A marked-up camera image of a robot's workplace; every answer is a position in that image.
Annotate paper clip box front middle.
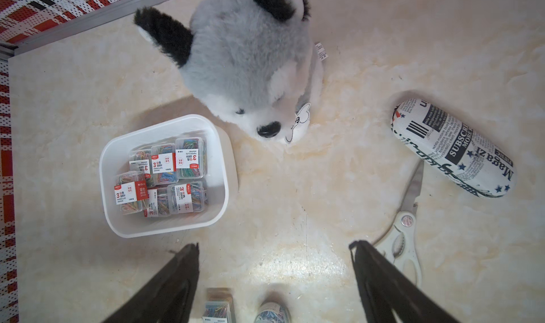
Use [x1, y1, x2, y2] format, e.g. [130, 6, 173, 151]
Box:
[143, 187, 171, 218]

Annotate paper clip box back middle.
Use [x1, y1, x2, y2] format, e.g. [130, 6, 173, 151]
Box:
[151, 143, 178, 186]

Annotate square paper clip box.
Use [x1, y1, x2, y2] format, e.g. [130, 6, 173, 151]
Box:
[202, 287, 236, 323]

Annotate paper clip box back right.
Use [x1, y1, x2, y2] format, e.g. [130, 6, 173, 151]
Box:
[175, 136, 207, 180]

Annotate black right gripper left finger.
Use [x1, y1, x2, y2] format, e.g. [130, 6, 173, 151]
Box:
[105, 243, 200, 322]

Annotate round clear paper clip jar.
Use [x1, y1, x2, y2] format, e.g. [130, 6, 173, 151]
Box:
[254, 301, 291, 323]

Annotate paper clip box front right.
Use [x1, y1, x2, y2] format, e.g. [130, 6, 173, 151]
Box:
[167, 181, 208, 214]

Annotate paper clip box back left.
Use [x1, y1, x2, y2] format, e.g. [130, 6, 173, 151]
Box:
[129, 149, 153, 183]

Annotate white handled scissors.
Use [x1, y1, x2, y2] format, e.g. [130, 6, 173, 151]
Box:
[374, 161, 424, 287]

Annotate white plastic storage box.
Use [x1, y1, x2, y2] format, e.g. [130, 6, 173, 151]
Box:
[99, 114, 238, 239]

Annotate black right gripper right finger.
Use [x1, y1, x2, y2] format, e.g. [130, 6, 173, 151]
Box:
[349, 241, 457, 322]

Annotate paper clip box front left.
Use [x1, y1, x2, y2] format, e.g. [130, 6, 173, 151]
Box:
[114, 171, 149, 215]

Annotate grey white husky plush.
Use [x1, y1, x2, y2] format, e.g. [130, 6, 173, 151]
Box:
[133, 0, 324, 145]

